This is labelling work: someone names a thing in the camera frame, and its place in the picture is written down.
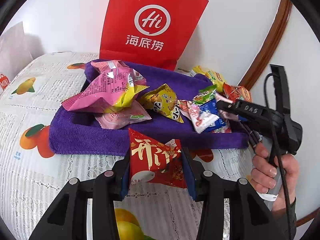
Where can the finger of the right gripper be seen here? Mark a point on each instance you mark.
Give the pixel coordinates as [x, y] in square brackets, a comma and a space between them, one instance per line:
[254, 138]
[227, 107]

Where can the pink barcode snack packet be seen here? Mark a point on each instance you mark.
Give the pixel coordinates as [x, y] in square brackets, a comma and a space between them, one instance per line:
[102, 66]

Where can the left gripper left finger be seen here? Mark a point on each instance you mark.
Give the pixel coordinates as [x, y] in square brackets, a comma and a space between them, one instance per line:
[66, 217]

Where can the red gold snack packet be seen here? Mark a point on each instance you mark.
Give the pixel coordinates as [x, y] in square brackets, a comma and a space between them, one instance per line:
[154, 162]

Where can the fruit print tablecloth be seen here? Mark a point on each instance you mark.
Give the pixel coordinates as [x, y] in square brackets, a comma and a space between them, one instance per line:
[30, 182]

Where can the blue snack packet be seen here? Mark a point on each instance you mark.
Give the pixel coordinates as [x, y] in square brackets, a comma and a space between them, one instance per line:
[210, 107]

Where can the pale pink peach packet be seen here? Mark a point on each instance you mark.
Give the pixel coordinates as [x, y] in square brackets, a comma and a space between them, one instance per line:
[131, 115]

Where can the yellow chips bag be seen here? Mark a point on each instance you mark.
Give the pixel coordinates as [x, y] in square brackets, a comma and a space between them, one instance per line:
[216, 78]

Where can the green chicken snack packet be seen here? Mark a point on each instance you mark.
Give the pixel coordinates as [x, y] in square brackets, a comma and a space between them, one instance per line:
[205, 95]

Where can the white Miniso paper bag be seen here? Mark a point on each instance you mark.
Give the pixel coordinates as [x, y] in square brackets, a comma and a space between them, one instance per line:
[14, 54]

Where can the purple towel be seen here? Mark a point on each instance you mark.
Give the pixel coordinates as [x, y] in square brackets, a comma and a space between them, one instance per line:
[80, 133]

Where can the large pink snack bag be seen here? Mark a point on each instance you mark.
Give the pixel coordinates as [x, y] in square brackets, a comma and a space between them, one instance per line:
[111, 92]

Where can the orange chips bag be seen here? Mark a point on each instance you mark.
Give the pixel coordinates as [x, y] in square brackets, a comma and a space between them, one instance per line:
[236, 92]

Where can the yellow snack packet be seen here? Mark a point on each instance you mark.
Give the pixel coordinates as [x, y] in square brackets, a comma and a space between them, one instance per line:
[163, 100]

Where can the red paper shopping bag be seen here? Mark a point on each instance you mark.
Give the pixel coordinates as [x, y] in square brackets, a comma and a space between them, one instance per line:
[149, 32]

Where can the brown wooden door frame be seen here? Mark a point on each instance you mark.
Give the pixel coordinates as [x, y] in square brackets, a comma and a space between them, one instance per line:
[269, 45]

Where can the strawberry print snack packet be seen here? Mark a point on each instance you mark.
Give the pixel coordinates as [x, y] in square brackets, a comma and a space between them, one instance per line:
[200, 120]

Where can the person's right hand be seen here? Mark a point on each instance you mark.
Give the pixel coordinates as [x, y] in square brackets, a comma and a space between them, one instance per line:
[263, 177]

